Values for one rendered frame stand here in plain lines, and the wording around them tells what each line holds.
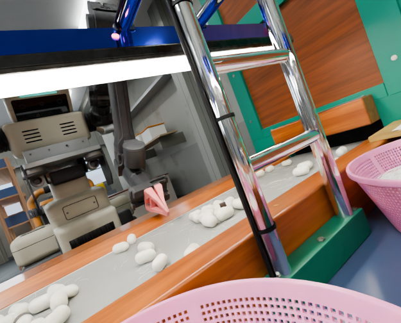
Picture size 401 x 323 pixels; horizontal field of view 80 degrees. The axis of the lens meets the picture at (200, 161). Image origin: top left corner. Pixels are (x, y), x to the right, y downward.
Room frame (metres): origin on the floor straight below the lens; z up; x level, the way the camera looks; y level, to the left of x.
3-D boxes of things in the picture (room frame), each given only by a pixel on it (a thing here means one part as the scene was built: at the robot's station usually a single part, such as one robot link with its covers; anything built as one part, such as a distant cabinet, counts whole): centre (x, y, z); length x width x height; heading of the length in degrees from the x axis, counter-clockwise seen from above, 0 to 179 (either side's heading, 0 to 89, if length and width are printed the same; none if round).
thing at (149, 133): (5.05, 0.70, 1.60); 0.49 x 0.41 x 0.27; 35
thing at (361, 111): (0.72, -0.37, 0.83); 0.30 x 0.06 x 0.07; 31
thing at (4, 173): (5.66, 4.51, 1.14); 2.41 x 0.65 x 2.28; 35
